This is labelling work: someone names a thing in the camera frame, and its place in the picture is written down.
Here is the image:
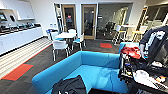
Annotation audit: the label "black garment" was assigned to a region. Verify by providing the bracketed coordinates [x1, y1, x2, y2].
[51, 74, 88, 94]

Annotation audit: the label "white chair teal seat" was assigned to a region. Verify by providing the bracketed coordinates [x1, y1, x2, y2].
[67, 28, 78, 34]
[49, 30, 59, 41]
[71, 33, 86, 52]
[51, 39, 71, 62]

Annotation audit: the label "square white table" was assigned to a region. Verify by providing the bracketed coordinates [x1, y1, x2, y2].
[54, 32, 78, 40]

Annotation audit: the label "wood framed glass door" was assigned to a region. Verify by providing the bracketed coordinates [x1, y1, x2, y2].
[61, 3, 78, 34]
[80, 3, 98, 40]

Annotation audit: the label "blue sofa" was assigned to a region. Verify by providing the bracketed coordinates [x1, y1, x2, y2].
[31, 50, 129, 94]

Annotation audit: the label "blue upholstered seat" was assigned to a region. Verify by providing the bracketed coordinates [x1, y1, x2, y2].
[118, 41, 141, 54]

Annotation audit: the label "white high table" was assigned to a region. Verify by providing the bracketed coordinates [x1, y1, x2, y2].
[119, 23, 138, 44]

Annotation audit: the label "yellow high stool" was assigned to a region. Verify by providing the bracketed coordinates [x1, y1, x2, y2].
[133, 29, 145, 43]

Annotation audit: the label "white bowl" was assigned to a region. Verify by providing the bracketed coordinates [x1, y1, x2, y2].
[134, 69, 151, 83]

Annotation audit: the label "white lower kitchen cabinets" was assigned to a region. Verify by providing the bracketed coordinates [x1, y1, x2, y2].
[0, 26, 44, 56]

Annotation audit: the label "person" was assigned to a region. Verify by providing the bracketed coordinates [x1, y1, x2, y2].
[139, 24, 168, 68]

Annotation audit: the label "glass partition wall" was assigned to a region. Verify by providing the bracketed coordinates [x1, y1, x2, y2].
[96, 3, 134, 40]

